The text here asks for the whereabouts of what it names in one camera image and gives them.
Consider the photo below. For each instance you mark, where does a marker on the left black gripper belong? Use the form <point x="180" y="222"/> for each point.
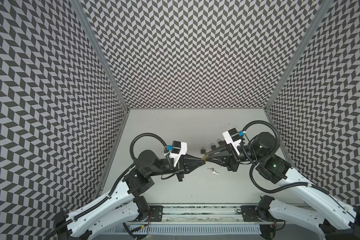
<point x="185" y="168"/>

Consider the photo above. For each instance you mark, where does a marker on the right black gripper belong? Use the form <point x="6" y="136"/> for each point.
<point x="232" y="159"/>

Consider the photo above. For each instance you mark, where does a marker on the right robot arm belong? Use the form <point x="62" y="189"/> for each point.
<point x="329" y="217"/>

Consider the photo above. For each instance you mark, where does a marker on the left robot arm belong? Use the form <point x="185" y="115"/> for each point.
<point x="124" y="202"/>

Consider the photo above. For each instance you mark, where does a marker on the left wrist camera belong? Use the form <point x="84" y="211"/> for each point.
<point x="174" y="152"/>

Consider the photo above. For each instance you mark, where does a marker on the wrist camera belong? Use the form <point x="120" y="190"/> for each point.
<point x="174" y="152"/>
<point x="234" y="137"/>

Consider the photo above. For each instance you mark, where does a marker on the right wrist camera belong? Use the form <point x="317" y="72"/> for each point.
<point x="234" y="137"/>

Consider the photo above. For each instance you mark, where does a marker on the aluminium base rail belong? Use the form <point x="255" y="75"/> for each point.
<point x="207" y="220"/>

